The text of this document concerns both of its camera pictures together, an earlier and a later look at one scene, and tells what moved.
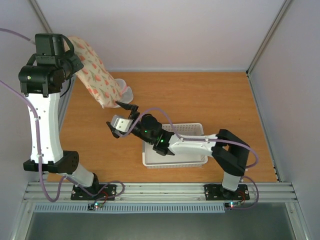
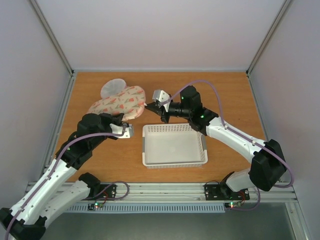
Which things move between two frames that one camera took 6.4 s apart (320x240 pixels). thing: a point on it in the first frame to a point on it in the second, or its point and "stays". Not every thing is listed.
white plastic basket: [151, 159] stays
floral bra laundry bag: [96, 76] to [130, 102]
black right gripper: [135, 117] to [163, 113]
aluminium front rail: [47, 192] stays
